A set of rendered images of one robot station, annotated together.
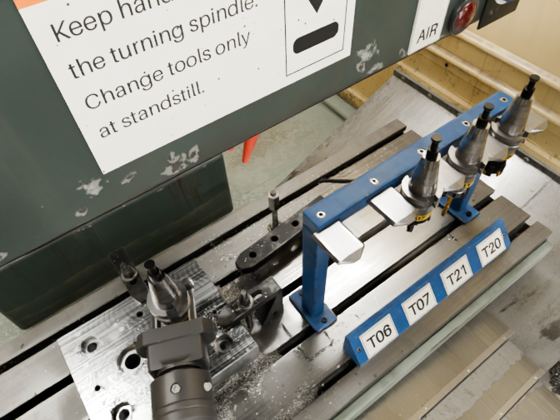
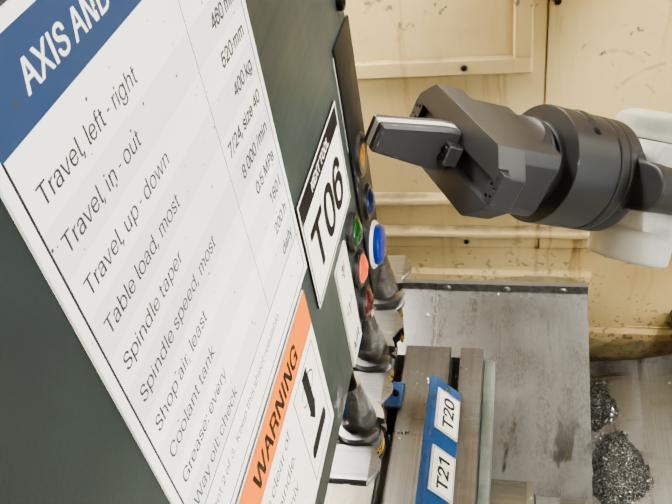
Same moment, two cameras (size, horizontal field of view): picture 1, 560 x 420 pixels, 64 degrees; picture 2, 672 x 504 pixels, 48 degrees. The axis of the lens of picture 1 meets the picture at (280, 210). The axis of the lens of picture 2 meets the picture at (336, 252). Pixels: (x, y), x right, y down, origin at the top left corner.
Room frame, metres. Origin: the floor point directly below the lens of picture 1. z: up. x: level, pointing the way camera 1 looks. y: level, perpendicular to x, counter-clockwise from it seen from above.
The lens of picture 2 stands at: (0.01, 0.11, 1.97)
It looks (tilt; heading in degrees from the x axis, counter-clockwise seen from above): 41 degrees down; 321
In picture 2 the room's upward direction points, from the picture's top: 11 degrees counter-clockwise
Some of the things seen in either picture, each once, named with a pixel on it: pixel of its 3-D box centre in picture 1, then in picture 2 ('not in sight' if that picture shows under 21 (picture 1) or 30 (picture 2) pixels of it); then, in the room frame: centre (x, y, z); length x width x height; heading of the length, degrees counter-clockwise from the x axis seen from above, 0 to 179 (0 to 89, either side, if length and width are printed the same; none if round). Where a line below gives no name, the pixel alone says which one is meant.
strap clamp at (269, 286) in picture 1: (250, 307); not in sight; (0.37, 0.07, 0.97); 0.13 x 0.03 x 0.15; 124
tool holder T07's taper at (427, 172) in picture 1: (427, 171); (353, 400); (0.44, -0.22, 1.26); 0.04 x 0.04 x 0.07
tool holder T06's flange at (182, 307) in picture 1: (168, 300); not in sight; (0.32, 0.18, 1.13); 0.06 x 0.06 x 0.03
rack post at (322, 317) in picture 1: (314, 272); not in sight; (0.40, -0.06, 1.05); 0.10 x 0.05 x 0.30; 34
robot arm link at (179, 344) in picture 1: (179, 367); not in sight; (0.22, 0.16, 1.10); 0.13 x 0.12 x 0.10; 101
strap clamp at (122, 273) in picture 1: (133, 281); not in sight; (0.45, 0.30, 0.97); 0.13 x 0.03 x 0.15; 34
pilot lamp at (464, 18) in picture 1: (464, 15); (366, 301); (0.29, -0.13, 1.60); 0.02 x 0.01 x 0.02; 124
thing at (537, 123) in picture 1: (527, 119); (388, 268); (0.60, -0.45, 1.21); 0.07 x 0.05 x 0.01; 34
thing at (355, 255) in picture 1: (341, 244); not in sight; (0.35, -0.09, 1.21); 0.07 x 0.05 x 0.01; 34
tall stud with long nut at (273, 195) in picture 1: (274, 210); not in sight; (0.61, 0.01, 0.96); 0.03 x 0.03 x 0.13
